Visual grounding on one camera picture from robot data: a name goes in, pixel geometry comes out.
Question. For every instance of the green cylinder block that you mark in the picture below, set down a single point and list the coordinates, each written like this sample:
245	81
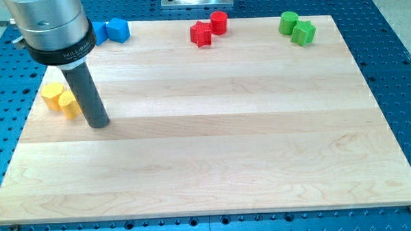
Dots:
287	22

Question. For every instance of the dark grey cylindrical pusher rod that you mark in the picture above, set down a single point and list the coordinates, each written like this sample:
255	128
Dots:
82	86

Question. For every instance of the blue block behind arm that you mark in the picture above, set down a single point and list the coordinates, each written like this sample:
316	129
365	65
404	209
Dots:
100	32

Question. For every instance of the light wooden board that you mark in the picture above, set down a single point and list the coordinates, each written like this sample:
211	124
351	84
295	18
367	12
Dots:
250	124

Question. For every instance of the red cylinder block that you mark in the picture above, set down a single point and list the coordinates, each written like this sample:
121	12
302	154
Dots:
218	22

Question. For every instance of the yellow cylinder block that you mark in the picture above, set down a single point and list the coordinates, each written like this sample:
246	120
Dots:
68	105

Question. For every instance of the yellow hexagon block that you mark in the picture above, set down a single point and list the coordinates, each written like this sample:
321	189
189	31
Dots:
51	93

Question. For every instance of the left board clamp screw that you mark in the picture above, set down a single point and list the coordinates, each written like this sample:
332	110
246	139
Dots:
14	227

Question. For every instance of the red star block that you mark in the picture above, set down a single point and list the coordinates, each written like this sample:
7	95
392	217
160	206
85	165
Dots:
201	34

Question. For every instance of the blue cube block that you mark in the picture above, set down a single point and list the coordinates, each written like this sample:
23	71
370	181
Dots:
118	30

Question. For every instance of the green star block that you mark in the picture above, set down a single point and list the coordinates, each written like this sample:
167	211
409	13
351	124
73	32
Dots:
303	33

